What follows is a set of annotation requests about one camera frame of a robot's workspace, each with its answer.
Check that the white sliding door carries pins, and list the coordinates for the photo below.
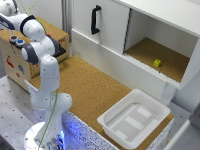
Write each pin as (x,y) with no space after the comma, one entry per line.
(113,23)

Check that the white cabinet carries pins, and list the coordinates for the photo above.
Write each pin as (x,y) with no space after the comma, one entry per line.
(110,62)

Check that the white plastic box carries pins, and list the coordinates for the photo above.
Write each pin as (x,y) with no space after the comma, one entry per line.
(133,121)

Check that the blue button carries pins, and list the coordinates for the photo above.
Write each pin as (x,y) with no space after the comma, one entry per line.
(20,42)

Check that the red button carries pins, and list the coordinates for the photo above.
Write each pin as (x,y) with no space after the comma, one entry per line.
(13,39)

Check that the yellow block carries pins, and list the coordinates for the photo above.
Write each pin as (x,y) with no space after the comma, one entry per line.
(157,63)

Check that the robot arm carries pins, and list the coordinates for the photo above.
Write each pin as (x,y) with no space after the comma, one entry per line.
(49,80)

